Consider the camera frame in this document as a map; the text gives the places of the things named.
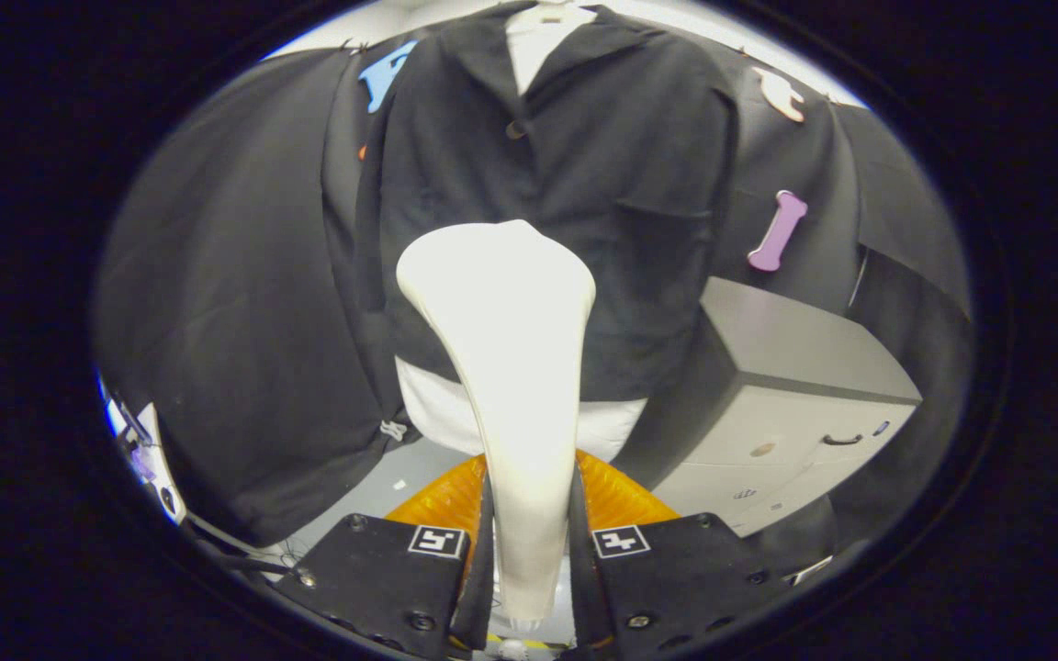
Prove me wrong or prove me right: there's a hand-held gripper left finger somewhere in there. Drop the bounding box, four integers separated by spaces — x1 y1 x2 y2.
276 454 499 660

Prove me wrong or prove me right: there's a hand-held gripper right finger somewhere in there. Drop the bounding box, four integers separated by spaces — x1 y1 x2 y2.
570 450 792 658

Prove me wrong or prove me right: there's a white garment steamer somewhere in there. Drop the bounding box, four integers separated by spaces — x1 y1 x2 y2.
396 220 598 631

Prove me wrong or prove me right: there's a black suit jacket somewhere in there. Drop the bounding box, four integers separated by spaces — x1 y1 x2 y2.
355 5 739 440

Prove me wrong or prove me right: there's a grey and beige cabinet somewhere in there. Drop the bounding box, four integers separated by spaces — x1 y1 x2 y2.
616 277 923 539

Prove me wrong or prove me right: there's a white electrical device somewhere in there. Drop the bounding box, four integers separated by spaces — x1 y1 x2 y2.
100 375 188 526

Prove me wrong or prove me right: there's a black backdrop cloth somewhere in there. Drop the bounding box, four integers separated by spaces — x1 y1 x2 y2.
93 18 973 563

